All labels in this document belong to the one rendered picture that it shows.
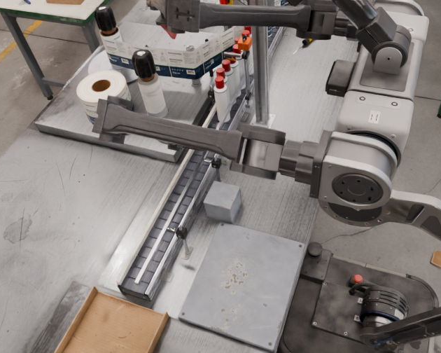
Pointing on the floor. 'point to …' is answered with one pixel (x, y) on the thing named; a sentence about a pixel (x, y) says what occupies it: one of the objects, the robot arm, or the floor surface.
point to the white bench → (15, 10)
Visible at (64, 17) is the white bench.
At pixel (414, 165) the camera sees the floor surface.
